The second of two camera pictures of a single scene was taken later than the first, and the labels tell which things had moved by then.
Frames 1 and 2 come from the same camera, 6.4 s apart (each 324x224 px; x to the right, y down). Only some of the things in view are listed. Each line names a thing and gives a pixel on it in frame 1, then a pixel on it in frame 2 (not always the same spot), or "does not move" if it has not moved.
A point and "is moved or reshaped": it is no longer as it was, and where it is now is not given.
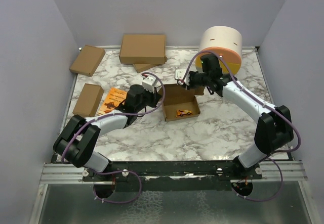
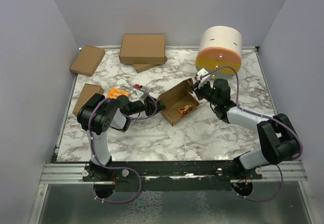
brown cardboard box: x=176 y=97 is moved or reshaped
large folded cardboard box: x=144 y=49 does not move
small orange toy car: x=179 y=113 is moved or reshaped
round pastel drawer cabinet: x=226 y=41 does not move
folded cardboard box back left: x=87 y=60 does not move
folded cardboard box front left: x=88 y=101 does not move
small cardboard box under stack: x=140 y=68 does not move
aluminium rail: x=62 y=173 does not move
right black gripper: x=190 y=86 → x=198 y=90
